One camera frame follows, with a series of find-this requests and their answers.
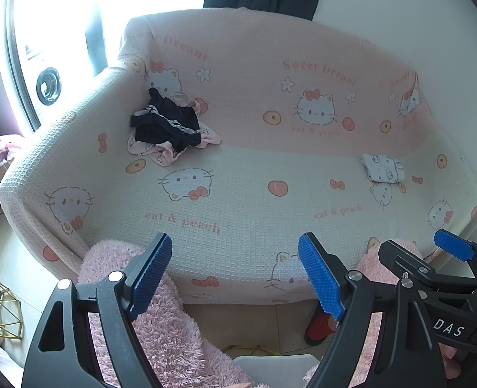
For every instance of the navy shorts with white stripes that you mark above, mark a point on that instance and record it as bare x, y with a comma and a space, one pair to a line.
165, 123

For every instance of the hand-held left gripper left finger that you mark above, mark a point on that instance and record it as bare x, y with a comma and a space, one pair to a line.
153, 275

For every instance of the folded white printed garment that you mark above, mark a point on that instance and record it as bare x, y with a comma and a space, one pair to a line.
384, 169

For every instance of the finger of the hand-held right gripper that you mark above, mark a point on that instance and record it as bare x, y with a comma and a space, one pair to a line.
400, 260
454, 244

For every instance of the white washing machine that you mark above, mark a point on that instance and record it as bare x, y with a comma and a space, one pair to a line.
48, 83

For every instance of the pink clothes pile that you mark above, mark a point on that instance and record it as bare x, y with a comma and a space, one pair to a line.
0, 149

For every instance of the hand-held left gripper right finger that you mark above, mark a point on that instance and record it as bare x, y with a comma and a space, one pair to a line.
319, 275

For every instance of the pink printed pants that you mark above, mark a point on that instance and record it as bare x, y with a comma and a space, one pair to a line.
159, 155

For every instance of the pink white printed sofa blanket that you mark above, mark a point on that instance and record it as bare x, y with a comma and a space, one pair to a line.
242, 194

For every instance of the pink printed top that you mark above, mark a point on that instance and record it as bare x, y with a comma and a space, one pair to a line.
206, 135

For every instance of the glass balcony door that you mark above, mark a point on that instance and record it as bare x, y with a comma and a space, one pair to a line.
24, 68

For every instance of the red black slipper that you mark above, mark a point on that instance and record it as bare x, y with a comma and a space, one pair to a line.
319, 327

